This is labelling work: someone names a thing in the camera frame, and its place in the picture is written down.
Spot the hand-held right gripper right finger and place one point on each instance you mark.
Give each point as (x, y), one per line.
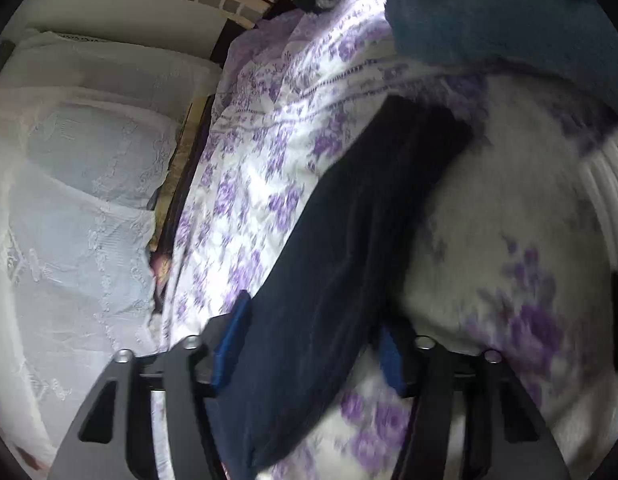
(391, 357)

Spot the navy knitted sweater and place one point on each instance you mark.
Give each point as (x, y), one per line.
(329, 260)

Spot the white ribbed cloth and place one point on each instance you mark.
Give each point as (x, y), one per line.
(614, 185)

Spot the purple floral bedsheet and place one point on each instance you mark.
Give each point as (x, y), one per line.
(269, 135)

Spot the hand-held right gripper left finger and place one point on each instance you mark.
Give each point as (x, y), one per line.
(230, 347)

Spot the pink patterned cloth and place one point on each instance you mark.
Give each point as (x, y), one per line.
(161, 270)

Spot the blue fleece blanket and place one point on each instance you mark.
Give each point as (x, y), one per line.
(489, 10)

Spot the white lace cloth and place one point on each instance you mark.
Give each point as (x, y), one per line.
(79, 210)

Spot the brown bedding edge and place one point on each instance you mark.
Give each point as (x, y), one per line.
(181, 170)

